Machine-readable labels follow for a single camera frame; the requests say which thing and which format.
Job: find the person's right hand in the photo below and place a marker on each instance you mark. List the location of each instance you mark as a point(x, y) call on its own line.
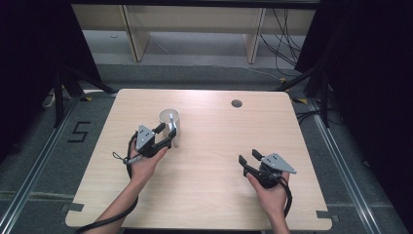
point(271, 198)

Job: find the dark curtain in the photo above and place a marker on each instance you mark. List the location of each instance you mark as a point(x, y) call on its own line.
point(29, 65)
point(373, 81)

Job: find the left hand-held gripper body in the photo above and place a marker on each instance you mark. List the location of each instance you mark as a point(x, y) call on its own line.
point(146, 141)

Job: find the black metal stand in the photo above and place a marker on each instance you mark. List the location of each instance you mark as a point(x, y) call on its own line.
point(58, 97)
point(324, 97)

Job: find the metal floor rail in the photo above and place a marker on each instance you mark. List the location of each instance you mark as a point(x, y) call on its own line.
point(344, 169)
point(35, 162)

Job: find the white cup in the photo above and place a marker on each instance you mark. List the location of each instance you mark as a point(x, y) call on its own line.
point(164, 116)

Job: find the grey tape strip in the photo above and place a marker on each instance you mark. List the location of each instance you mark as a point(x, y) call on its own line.
point(73, 207)
point(326, 215)

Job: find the beige wooden shelf unit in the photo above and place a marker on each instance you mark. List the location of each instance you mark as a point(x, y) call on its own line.
point(139, 35)

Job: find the person's left hand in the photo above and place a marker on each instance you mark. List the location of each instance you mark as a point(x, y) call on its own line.
point(144, 169)

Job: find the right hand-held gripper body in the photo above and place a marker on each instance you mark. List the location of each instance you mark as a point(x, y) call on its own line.
point(272, 169)

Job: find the yellow black tape piece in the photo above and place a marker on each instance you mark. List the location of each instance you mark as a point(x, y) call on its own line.
point(301, 100)
point(86, 98)

